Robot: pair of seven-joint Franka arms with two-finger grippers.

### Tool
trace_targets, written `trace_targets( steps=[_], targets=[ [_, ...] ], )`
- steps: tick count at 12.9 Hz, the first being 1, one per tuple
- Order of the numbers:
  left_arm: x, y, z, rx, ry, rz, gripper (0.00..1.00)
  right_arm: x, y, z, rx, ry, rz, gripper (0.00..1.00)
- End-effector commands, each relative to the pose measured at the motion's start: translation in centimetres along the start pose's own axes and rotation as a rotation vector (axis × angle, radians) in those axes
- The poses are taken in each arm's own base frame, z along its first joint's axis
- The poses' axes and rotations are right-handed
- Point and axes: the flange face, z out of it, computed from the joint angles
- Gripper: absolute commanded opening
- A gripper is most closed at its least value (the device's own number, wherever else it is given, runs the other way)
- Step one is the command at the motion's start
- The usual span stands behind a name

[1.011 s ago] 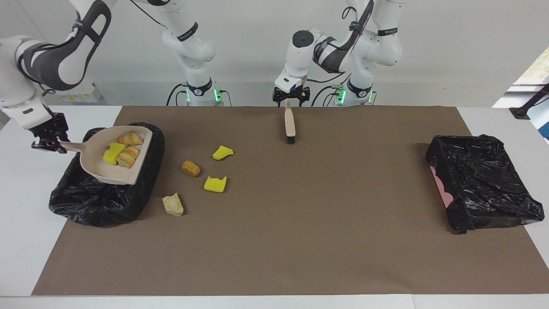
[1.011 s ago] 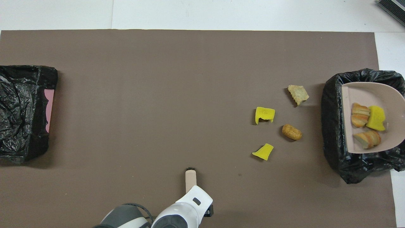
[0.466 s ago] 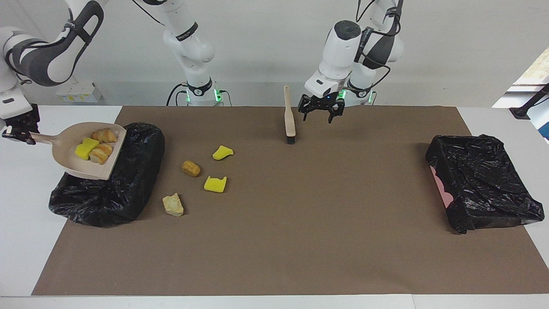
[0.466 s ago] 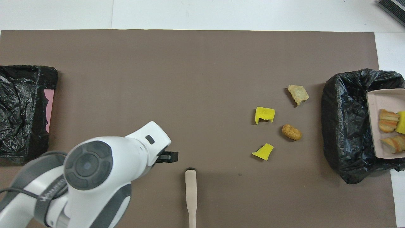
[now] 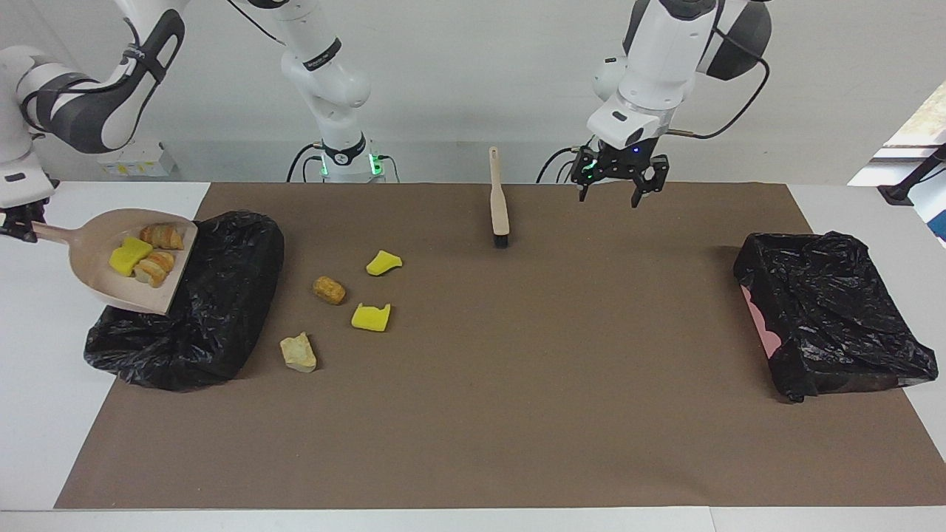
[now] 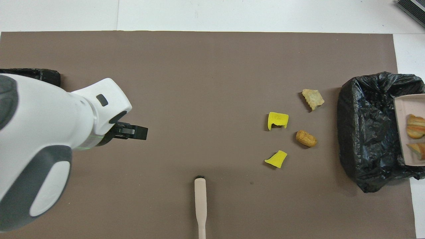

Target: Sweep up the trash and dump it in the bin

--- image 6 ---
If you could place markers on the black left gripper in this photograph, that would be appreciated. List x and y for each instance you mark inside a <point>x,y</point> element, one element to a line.
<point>119,132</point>

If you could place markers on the beige brush black bristles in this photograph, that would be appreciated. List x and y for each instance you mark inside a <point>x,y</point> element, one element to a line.
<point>200,199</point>

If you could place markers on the yellow notched sponge piece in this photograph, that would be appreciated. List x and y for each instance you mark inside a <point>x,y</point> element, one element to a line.
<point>279,119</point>

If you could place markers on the yellow wedge sponge piece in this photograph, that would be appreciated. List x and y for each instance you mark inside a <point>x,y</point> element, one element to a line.
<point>277,160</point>

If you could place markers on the brown bread roll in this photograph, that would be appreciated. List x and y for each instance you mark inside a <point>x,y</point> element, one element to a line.
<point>306,138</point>

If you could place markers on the pale bread chunk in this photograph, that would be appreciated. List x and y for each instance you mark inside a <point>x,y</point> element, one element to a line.
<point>313,98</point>
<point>417,151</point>

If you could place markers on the beige plastic dustpan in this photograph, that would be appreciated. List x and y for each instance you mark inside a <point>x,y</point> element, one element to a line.
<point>403,132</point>

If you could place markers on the orange striped pastry piece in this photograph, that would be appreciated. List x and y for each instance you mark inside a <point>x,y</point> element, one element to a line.
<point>415,126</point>

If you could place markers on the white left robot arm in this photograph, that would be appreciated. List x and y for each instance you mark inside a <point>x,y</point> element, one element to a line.
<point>40,126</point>

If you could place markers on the black plastic trash bag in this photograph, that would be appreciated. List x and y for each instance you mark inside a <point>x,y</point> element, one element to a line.
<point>46,76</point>
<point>365,132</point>

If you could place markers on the brown table mat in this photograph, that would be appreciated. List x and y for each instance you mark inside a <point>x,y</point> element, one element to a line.
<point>199,66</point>

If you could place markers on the black ribbed object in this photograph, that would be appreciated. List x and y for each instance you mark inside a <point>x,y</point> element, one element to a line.
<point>413,10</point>

